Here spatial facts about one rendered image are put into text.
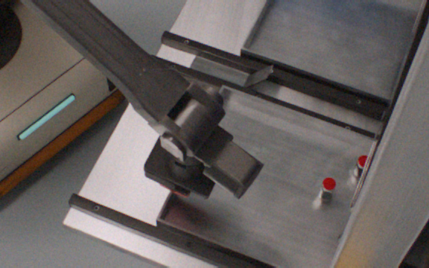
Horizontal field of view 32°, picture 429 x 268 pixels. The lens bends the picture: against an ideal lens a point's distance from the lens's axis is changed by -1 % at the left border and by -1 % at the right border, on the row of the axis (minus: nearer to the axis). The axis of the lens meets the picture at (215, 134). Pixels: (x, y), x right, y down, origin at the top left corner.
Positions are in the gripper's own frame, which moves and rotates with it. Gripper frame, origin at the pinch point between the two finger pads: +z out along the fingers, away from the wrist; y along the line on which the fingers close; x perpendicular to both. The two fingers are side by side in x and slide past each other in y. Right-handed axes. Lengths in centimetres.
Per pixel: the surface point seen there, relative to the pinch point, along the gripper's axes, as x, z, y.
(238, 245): -3.8, 1.3, 11.9
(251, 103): 19.4, 1.0, 4.5
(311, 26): 39.7, 1.7, 8.2
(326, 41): 37.7, 1.3, 11.7
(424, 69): -13, -66, 17
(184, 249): -8.2, 0.7, 4.8
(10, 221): 11, 99, -46
